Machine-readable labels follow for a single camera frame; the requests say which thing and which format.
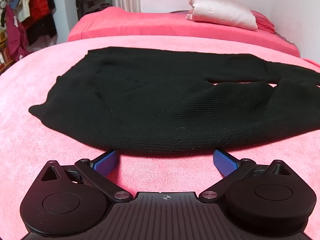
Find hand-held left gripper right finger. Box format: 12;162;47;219
199;149;293;203

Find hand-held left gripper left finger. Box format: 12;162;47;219
40;149;132;203

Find black knit pants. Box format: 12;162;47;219
28;46;320;159

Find pink fleece blanket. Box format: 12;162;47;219
0;36;320;240

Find red covered bed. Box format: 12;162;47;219
67;6;300;58

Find red folded blanket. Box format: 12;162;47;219
250;10;277;34

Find wooden shelf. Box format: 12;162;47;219
0;29;15;74

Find pale pink pillow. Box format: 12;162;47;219
186;0;258;32

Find dark cloth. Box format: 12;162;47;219
83;2;113;16

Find hanging clothes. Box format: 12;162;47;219
0;0;58;61

